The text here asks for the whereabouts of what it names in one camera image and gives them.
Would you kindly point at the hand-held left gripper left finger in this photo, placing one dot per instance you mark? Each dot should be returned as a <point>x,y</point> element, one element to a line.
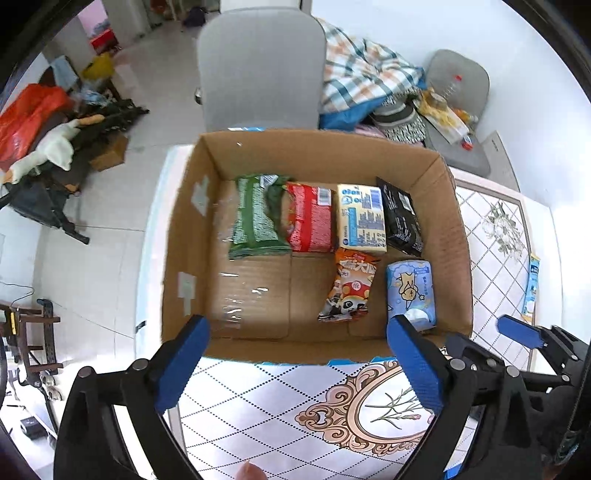
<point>182,364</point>

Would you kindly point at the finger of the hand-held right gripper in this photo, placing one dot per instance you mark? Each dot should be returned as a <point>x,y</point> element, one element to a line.
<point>475,354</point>
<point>521,330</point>

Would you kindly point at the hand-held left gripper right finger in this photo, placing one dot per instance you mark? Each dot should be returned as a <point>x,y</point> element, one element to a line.
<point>415,364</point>

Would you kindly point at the light blue tube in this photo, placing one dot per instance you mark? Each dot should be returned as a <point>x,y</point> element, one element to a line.
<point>532,286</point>

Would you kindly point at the blue tissue pack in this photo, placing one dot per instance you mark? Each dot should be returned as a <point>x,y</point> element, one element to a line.
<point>411,290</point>

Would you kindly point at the orange snack packet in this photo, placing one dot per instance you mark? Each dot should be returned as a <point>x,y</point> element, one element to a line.
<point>348,286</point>

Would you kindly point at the black packet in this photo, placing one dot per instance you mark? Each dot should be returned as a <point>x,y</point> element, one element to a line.
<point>401,217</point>

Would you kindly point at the yellow blue packet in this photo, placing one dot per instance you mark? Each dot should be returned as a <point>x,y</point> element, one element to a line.
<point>362,217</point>

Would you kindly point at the green packet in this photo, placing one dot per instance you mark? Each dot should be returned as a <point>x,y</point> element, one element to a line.
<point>256,217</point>

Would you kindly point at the red packet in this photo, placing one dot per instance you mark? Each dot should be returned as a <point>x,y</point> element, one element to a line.
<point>309,217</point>

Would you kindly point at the person's left hand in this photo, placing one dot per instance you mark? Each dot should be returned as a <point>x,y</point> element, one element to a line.
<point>250,471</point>

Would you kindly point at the dark wooden chair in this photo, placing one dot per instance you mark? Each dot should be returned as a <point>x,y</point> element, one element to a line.
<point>46,337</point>

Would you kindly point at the small black device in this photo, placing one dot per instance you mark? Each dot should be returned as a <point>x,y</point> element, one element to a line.
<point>33,427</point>

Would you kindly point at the white board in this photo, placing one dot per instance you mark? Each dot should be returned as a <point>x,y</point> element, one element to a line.
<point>501,159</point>

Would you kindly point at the yellow tool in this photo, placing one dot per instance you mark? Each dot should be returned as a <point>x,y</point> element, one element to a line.
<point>11,323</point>

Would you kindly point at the grey cushioned chair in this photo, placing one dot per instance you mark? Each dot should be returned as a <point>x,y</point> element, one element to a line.
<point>457,152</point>

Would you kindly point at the small red white box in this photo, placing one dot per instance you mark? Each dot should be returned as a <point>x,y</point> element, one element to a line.
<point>468,143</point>

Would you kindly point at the black folded stroller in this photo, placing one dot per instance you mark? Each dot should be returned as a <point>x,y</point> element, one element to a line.
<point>41,203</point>

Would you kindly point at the small brown cardboard box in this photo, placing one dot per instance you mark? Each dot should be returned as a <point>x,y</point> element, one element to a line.
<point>111,154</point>

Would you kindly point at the yellow tissue box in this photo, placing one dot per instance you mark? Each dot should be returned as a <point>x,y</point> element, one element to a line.
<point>445,115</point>

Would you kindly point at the pink cloth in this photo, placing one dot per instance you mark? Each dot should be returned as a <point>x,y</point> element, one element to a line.
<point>369,131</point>

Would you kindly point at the black white striped bag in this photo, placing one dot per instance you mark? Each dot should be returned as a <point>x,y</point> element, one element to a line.
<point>399,122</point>

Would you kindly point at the tape roll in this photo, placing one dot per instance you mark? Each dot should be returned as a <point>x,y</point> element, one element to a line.
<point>436,98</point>

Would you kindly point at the white plush goose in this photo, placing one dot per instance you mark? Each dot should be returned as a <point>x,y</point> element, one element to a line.
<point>55,147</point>

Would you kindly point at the clear bottle with red cap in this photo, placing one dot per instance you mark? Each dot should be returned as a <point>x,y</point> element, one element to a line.
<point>452,86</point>

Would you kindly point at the clear plastic bag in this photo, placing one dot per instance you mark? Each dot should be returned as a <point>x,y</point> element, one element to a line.
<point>90,97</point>

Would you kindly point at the orange plastic bag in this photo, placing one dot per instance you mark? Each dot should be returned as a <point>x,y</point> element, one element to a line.
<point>27,115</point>

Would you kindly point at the plaid blanket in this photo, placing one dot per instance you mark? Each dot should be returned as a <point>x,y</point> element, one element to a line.
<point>364,69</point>

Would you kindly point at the grey fabric chair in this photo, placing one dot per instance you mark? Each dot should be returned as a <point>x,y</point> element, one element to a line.
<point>261,69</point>

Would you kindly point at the yellow bag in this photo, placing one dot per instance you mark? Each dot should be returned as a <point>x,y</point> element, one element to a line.
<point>99,67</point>

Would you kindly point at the light blue cloth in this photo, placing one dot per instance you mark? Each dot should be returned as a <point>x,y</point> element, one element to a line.
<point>64,74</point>

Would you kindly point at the red bedding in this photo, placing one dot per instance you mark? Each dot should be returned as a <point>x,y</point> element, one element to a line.
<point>104,38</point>

